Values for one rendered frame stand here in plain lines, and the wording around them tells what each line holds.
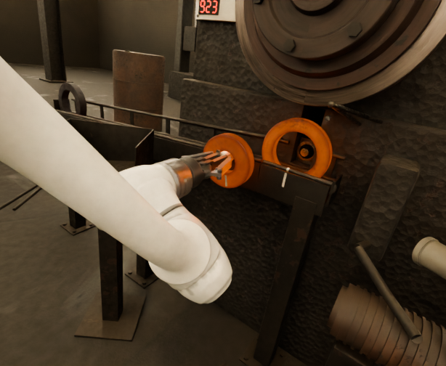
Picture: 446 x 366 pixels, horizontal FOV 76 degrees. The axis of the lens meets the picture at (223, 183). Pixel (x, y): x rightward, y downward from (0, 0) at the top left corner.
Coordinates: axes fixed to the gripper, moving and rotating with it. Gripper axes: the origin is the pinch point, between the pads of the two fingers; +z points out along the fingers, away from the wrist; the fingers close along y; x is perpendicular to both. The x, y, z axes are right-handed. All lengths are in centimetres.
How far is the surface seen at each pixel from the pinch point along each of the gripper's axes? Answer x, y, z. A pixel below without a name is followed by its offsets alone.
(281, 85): 20.0, 10.0, 4.5
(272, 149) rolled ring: 3.4, 10.3, 5.3
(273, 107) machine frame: 12.7, 4.6, 13.9
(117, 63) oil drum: 0, -245, 145
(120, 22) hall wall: 66, -857, 619
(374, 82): 23.4, 30.2, 4.7
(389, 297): -14.6, 46.5, -9.2
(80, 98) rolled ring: 1, -84, 7
